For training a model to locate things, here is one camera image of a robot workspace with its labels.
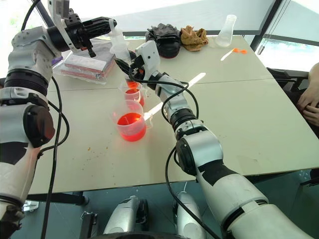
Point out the person's bare hand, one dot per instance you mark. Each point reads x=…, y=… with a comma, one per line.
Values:
x=310, y=104

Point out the black chair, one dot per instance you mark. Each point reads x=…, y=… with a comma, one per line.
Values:
x=286, y=79

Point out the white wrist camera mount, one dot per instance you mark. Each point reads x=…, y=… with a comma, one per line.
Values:
x=149, y=53
x=57, y=15

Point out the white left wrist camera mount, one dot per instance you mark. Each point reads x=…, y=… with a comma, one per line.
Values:
x=57, y=15

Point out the silver left robot leg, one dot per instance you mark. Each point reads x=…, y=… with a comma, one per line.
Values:
x=122, y=216

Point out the person's bare forearm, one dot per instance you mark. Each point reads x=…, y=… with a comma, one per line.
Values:
x=314, y=73

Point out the black glove pile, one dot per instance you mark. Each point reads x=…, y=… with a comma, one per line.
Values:
x=165, y=39

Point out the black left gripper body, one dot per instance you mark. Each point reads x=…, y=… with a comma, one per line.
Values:
x=74, y=31

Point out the silver robot leg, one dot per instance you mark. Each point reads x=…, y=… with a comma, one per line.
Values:
x=188, y=216
x=122, y=216

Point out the dark window frame post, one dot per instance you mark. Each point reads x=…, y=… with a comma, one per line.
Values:
x=270, y=21

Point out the metal table leg bracket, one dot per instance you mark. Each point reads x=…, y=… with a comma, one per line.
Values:
x=88, y=222

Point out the plastic-wrapped white pink box stack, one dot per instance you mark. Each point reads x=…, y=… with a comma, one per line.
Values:
x=86, y=64

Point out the clear plastic conical flask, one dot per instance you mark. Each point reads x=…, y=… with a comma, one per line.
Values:
x=225, y=35

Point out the black table frame bar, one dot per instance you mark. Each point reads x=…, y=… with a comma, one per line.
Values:
x=62, y=198

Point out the tan leather gloves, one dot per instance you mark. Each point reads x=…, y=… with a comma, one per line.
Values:
x=194, y=37

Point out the silver right robot leg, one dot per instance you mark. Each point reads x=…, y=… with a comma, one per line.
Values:
x=188, y=216

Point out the large clear cup red liquid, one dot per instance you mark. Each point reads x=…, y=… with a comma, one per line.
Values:
x=130, y=125

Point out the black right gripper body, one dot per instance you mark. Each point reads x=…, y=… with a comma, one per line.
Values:
x=137, y=68

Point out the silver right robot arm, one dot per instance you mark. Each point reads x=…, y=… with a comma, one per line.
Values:
x=224, y=184

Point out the small clear cup red liquid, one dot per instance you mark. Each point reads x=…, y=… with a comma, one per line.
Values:
x=134, y=94

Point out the small orange plastic piece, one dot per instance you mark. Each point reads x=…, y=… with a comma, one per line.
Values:
x=243, y=51

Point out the white plastic spoon orange tip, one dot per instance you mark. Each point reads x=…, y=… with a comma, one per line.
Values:
x=228, y=54

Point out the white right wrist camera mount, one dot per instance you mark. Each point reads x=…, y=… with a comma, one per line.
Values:
x=149, y=53

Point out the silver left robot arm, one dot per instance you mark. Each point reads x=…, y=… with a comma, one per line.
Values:
x=22, y=129

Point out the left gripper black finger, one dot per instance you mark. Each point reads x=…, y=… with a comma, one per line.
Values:
x=99, y=32
x=99, y=22

